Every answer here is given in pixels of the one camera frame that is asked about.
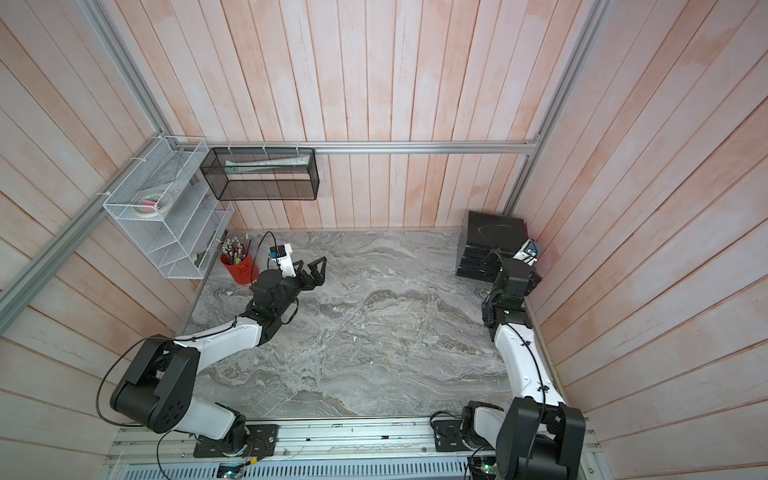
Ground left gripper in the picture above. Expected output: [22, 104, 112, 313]
[275, 257, 327, 316]

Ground black drawer cabinet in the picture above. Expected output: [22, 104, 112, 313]
[456, 210, 528, 282]

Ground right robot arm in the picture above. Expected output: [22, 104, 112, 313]
[462, 258, 586, 479]

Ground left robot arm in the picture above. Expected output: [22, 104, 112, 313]
[110, 257, 327, 453]

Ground red pen cup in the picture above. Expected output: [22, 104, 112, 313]
[220, 253, 259, 286]

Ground pens in cup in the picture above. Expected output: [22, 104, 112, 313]
[221, 234, 251, 265]

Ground black mesh basket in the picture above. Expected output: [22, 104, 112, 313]
[200, 147, 320, 201]

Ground tape roll in shelf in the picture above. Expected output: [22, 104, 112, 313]
[129, 191, 172, 219]

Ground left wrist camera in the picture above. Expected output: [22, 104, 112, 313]
[269, 244, 296, 277]

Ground white wire shelf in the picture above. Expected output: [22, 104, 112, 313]
[104, 136, 233, 280]

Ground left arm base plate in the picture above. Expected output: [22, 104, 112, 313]
[193, 424, 279, 459]

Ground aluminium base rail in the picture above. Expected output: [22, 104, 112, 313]
[104, 413, 601, 466]

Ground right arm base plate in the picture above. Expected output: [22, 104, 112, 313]
[430, 416, 479, 453]

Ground aluminium frame crossbar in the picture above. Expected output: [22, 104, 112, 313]
[203, 140, 538, 155]

